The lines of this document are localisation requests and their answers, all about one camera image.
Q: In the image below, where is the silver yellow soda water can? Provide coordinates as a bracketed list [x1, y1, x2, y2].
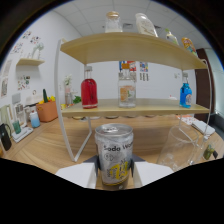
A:
[94, 123, 134, 186]

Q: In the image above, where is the small green cup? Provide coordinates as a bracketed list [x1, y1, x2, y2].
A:
[12, 120, 22, 135]

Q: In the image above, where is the clear drinking glass with ice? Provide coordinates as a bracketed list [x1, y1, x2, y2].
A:
[156, 124, 201, 173]

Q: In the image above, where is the orange patterned booklet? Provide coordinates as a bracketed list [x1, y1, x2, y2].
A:
[179, 115, 198, 126]

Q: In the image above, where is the white tray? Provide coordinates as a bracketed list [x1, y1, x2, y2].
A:
[11, 126, 34, 144]

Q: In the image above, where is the blue white plastic bottle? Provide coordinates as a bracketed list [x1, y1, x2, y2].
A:
[29, 110, 41, 129]

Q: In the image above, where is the white booklet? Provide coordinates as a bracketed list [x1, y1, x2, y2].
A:
[192, 119, 216, 135]

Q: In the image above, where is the black bag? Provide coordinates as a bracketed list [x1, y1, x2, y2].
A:
[0, 123, 13, 152]

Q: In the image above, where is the red liquid glass bottle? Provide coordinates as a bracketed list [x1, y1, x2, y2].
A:
[80, 65, 99, 110]

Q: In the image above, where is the clear bottle with orange cap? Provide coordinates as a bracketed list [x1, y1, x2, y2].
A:
[118, 63, 137, 108]

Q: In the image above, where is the pink vase with flowers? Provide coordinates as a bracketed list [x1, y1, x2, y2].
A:
[63, 74, 73, 106]

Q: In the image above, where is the blue liquid glass bottle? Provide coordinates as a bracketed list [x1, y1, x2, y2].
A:
[179, 72, 193, 109]

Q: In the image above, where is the brown door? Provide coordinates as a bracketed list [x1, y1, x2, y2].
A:
[194, 48, 214, 123]

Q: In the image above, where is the two-tier wooden shelf rack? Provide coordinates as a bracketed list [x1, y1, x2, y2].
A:
[54, 32, 213, 163]

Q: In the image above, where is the white vase with flowers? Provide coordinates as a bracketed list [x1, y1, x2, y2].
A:
[31, 42, 45, 60]

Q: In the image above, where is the clear bottle with green cap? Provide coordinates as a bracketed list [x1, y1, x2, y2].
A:
[164, 28, 180, 46]

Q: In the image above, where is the clear jar with cork lid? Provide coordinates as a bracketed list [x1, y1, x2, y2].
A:
[104, 11, 124, 34]

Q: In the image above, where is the red wall poster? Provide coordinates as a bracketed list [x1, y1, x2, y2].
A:
[128, 60, 137, 72]

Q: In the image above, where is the long wooden wall shelf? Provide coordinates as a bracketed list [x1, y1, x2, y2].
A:
[16, 58, 46, 67]

